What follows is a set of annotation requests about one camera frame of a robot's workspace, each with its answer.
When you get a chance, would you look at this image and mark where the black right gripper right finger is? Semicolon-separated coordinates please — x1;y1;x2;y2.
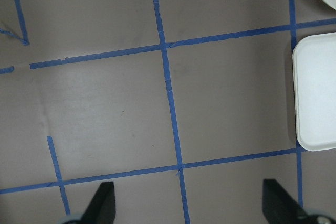
262;179;309;224

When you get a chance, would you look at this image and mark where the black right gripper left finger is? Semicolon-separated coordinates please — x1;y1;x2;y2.
80;182;116;224

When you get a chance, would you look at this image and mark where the white rectangular tray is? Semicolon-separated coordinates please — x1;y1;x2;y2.
292;33;335;151

